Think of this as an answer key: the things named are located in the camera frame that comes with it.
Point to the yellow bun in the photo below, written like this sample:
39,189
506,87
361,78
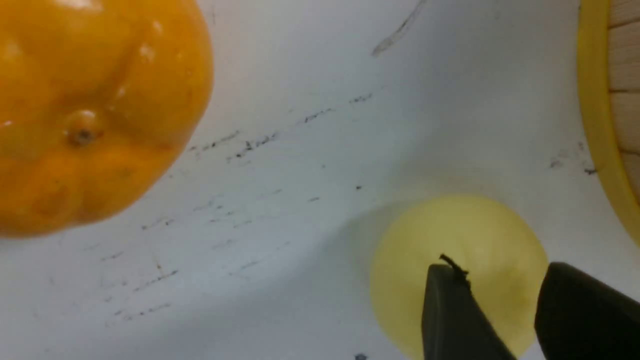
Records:
505,261

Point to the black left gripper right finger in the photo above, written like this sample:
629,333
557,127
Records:
579,317

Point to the orange toy tangerine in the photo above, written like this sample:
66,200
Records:
98,100

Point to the bamboo steamer tray yellow rim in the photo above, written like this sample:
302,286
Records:
597,117

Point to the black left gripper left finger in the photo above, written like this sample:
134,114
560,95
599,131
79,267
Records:
454,327

